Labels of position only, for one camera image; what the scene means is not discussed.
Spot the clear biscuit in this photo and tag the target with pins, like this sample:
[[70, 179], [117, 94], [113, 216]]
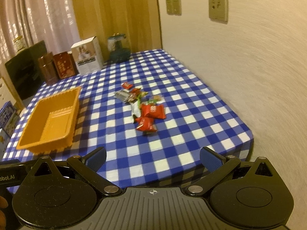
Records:
[[156, 99]]

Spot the silver striped snack packet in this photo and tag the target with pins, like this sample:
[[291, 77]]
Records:
[[123, 95]]

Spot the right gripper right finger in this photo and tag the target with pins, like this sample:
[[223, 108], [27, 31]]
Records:
[[218, 166]]

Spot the red brown candy wrapper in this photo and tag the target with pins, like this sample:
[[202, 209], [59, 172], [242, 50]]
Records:
[[134, 94]]

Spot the double wall switch plate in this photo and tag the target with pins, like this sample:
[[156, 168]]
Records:
[[174, 7]]

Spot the red decorated tin box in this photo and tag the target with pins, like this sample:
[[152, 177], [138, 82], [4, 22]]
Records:
[[65, 65]]

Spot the glass jar dark base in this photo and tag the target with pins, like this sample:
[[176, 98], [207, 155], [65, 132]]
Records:
[[119, 48]]

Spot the white product box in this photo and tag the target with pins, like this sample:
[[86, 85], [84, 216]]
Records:
[[87, 56]]

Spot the sheer white curtain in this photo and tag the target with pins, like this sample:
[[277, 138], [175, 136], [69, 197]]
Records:
[[52, 21]]

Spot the small red candy packet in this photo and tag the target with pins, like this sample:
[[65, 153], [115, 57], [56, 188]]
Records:
[[127, 85]]

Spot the green candy wrapper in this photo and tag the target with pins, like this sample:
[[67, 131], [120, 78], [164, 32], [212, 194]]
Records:
[[141, 95]]

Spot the orange plastic tray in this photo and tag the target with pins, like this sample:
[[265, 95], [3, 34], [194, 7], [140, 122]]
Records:
[[51, 125]]

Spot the blue milk carton box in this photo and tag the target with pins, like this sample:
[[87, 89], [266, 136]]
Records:
[[9, 121]]

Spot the red snack packet large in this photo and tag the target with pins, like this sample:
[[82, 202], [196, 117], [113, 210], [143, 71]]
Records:
[[153, 111]]

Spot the wooden door panel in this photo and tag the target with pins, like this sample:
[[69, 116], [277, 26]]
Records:
[[139, 20]]

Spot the red snack packet twisted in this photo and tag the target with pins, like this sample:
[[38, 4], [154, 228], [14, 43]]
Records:
[[145, 124]]

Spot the jar with yellow label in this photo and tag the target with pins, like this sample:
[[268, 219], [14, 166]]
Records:
[[19, 44]]

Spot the blue white checkered tablecloth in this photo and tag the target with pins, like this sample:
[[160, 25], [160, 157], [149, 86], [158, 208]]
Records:
[[196, 117]]

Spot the black monitor screen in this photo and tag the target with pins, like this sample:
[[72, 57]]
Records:
[[24, 71]]

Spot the wall socket plate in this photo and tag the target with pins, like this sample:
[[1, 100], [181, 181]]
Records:
[[219, 10]]

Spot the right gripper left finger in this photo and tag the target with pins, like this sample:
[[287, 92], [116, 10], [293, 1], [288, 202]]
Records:
[[86, 168]]

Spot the brown cylindrical canister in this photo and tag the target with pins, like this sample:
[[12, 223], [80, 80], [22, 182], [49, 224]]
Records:
[[47, 67]]

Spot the white snack wrapper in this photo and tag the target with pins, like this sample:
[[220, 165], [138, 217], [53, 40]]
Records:
[[135, 110]]

